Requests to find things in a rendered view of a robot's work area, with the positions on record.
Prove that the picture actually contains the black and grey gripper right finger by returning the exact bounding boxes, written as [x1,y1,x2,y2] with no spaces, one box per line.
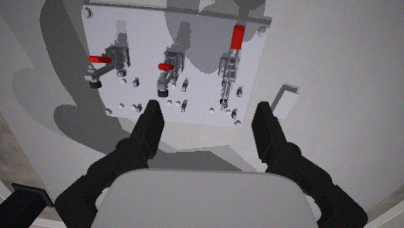
[251,101,368,228]

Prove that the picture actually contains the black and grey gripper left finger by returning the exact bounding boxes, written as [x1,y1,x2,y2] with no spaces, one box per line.
[54,100,165,228]

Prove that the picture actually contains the grey toggle clamp with red handle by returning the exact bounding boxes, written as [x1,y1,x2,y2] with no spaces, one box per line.
[84,46,130,89]

